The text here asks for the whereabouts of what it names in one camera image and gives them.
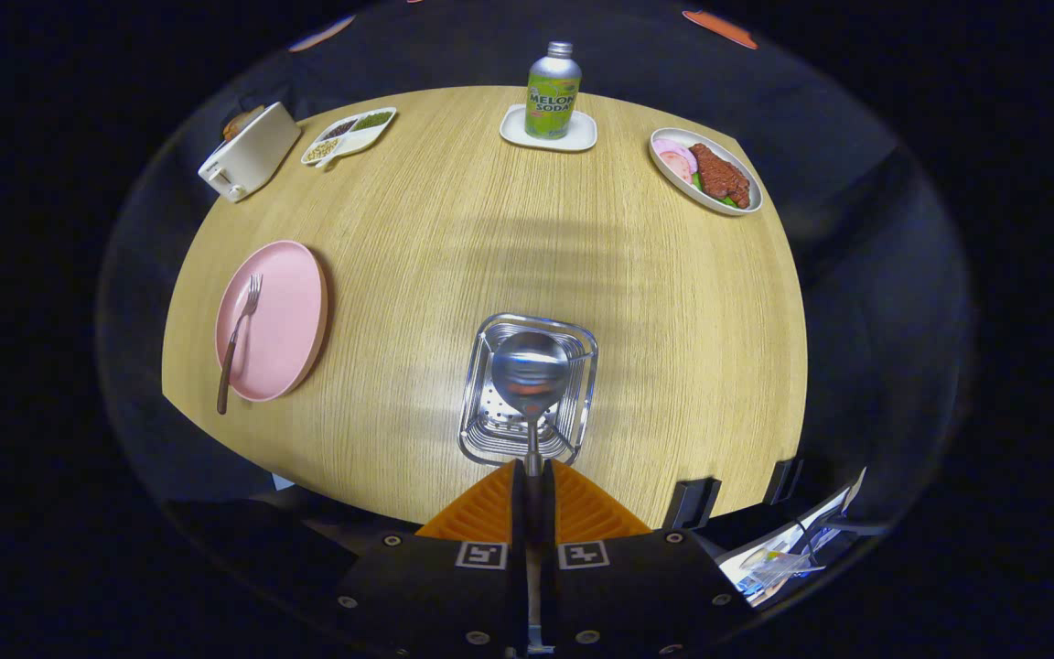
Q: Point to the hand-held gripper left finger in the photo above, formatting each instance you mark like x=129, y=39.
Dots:
x=519, y=513

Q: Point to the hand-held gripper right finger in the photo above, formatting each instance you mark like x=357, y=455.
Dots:
x=549, y=513

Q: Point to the pink round plate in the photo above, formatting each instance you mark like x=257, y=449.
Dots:
x=285, y=320

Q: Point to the green lettuce leaf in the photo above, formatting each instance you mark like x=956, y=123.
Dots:
x=728, y=200

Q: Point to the pink ham slice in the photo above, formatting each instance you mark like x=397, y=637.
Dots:
x=676, y=169
x=673, y=149

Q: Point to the white square coaster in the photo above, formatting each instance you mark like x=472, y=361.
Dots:
x=582, y=137

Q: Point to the brown meat steak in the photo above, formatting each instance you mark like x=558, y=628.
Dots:
x=719, y=174

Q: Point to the white oval plate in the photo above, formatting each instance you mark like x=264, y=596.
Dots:
x=736, y=157

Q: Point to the white divided dish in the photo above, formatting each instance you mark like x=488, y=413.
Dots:
x=358, y=139

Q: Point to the green soda bottle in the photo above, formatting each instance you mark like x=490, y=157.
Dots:
x=553, y=101

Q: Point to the pile of yellow soybeans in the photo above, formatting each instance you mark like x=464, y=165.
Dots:
x=321, y=150

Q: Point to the pile of green beans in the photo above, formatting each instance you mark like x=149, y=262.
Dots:
x=373, y=119

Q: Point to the pile of dark red beans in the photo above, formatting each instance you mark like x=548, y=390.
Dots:
x=340, y=129

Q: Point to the white toaster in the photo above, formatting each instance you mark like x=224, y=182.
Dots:
x=252, y=156

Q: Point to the toast slice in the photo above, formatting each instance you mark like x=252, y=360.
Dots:
x=236, y=124

